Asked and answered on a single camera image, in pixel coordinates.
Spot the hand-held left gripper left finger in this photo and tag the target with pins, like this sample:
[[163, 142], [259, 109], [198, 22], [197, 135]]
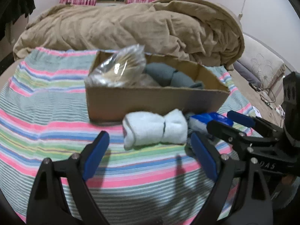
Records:
[[97, 155]]

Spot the tan blanket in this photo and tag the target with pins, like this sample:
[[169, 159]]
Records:
[[131, 30]]

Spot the white socks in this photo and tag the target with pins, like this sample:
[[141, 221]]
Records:
[[152, 129]]

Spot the clear plastic bag of sticks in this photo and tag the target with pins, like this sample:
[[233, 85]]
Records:
[[118, 66]]

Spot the dark hanging clothes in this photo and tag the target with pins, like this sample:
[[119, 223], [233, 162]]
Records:
[[14, 2]]

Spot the cardboard box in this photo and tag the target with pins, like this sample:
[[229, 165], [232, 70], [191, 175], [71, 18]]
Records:
[[152, 100]]

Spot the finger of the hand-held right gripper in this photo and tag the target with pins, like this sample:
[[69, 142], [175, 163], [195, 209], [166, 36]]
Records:
[[241, 119], [225, 131]]

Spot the white embroidered cushion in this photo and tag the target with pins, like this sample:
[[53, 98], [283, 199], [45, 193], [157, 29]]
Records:
[[260, 61]]

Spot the striped blanket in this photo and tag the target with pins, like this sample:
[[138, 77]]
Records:
[[46, 112]]

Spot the blue and white packet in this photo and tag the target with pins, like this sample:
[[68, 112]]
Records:
[[201, 121]]

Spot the grey rolled socks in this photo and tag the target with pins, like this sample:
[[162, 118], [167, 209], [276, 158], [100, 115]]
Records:
[[174, 77]]

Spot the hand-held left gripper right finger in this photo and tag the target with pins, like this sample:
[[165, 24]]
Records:
[[204, 155]]

